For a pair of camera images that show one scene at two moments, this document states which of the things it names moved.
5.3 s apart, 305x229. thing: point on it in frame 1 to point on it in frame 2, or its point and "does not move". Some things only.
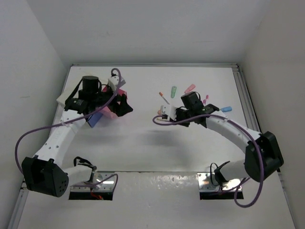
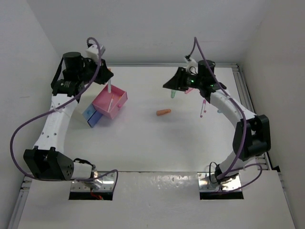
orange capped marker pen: (161, 95) to (109, 86)
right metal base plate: (208, 182) does not move
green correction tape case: (173, 91) does not move
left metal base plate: (101, 181) does not move
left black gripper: (123, 107) to (104, 74)
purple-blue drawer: (94, 119) does not move
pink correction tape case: (189, 88) does not move
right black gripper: (177, 110) to (177, 82)
